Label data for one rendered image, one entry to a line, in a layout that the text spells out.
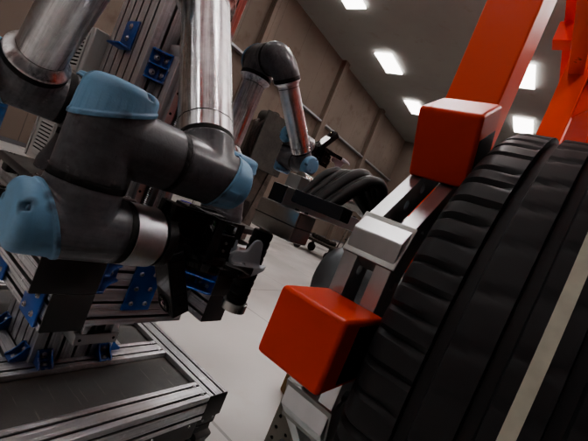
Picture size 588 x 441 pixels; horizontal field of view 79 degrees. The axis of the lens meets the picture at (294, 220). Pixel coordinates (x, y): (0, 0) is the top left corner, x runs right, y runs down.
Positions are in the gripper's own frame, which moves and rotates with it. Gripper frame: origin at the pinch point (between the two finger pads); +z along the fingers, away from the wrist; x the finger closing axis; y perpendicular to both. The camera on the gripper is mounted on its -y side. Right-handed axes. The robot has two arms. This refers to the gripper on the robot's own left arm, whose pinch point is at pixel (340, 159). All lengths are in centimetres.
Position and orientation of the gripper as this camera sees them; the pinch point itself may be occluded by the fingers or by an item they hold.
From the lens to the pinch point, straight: 173.2
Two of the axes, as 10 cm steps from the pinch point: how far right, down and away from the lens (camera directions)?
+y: -4.6, 8.8, 1.5
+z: 7.1, 2.6, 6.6
